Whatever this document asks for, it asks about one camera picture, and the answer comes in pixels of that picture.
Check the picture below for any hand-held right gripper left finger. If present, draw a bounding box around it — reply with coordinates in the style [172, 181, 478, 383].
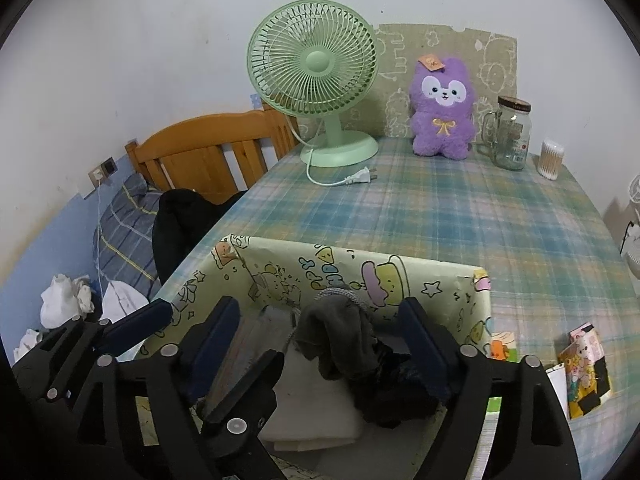
[65, 296, 281, 480]

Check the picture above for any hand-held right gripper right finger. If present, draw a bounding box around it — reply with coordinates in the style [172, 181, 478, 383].
[397, 296, 581, 480]

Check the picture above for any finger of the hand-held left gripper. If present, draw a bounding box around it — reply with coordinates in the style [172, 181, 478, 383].
[70, 299, 174, 358]
[197, 349, 285, 458]

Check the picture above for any beige cloth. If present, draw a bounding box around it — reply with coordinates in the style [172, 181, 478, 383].
[207, 310, 301, 411]

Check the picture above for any black sock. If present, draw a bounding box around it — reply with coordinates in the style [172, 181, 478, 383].
[350, 340, 448, 428]

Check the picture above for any white towel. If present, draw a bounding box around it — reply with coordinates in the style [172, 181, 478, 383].
[260, 350, 368, 453]

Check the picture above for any green tissue pack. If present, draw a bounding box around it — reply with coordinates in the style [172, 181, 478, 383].
[485, 331, 521, 416]

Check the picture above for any grey sock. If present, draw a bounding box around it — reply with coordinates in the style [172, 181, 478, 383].
[295, 287, 383, 381]

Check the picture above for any cartoon printed storage box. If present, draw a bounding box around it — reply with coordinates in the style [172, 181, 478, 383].
[132, 233, 493, 480]

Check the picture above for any pink tissue pack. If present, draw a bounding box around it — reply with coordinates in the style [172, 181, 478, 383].
[569, 322, 599, 350]

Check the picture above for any white garment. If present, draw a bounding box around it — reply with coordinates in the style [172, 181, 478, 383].
[100, 280, 151, 323]

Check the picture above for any small white cloth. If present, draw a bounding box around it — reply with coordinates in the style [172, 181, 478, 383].
[12, 329, 43, 361]

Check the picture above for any white crumpled cloth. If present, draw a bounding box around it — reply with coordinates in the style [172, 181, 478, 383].
[40, 274, 96, 330]

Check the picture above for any blue plaid pillow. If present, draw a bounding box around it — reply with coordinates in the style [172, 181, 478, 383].
[95, 175, 166, 291]

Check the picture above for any black garment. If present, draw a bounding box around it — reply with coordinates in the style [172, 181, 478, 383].
[151, 188, 248, 286]

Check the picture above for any purple plush toy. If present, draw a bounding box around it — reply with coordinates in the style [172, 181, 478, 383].
[409, 55, 476, 161]

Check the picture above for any glass jar mug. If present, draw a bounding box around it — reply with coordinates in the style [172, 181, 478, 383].
[477, 96, 532, 171]

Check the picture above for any cotton swab container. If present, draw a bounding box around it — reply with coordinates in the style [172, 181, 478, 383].
[537, 140, 566, 180]

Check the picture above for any white fan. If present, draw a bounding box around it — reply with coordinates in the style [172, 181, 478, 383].
[620, 172, 640, 281]

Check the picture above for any green desk fan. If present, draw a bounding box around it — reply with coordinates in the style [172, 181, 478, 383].
[246, 0, 379, 167]

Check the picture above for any cartoon printed cardboard board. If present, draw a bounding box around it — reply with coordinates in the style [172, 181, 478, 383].
[370, 23, 517, 138]

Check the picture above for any white charging cable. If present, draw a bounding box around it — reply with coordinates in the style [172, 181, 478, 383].
[96, 175, 109, 306]

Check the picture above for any pale fan power cord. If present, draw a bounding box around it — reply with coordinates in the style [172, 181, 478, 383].
[306, 147, 377, 187]

